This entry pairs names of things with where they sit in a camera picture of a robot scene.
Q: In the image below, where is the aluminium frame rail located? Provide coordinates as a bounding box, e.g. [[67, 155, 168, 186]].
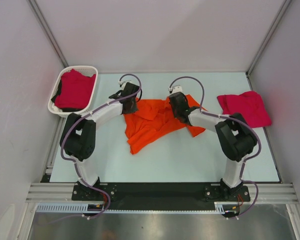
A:
[[25, 182, 299, 204]]

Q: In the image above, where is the white plastic basket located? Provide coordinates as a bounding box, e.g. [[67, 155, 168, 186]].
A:
[[47, 65, 98, 118]]

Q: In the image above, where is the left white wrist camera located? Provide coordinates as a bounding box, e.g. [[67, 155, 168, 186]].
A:
[[118, 80, 132, 90]]

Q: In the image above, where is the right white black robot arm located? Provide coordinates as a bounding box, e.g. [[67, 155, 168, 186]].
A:
[[168, 91, 258, 201]]

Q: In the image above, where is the magenta shirt in basket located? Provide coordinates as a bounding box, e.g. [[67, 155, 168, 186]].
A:
[[51, 69, 96, 112]]

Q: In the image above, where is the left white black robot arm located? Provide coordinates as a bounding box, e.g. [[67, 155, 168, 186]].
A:
[[60, 81, 142, 200]]

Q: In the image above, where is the right aluminium corner post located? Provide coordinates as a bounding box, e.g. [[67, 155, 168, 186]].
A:
[[245, 0, 293, 78]]

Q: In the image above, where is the orange t shirt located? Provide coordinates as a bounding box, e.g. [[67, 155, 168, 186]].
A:
[[124, 98, 206, 155]]

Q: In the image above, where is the purple cable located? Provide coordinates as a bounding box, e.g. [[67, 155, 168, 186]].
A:
[[167, 75, 263, 221], [59, 73, 143, 222]]

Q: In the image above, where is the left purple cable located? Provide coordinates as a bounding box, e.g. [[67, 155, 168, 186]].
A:
[[59, 73, 143, 222]]

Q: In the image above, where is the black shirt in basket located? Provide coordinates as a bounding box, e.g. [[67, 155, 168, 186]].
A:
[[50, 81, 84, 113]]

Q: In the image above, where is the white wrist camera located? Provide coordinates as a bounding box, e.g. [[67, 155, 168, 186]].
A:
[[118, 80, 132, 90], [168, 85, 183, 95]]

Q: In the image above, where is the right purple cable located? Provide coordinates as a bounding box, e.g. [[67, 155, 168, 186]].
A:
[[167, 75, 263, 221]]

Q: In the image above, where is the white slotted cable duct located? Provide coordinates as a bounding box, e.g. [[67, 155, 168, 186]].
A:
[[36, 203, 236, 214]]

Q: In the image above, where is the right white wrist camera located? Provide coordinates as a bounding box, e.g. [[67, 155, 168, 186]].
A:
[[168, 85, 183, 95]]

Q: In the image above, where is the left aluminium corner post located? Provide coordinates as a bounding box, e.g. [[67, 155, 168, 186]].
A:
[[26, 0, 69, 68]]

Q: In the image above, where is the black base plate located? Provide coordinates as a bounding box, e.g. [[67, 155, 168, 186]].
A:
[[71, 182, 251, 211]]

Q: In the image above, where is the aluminium corner post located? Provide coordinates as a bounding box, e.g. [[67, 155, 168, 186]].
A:
[[26, 0, 69, 68], [245, 0, 293, 78]]

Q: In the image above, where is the folded magenta t shirt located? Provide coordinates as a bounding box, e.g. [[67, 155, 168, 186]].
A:
[[217, 91, 272, 128]]

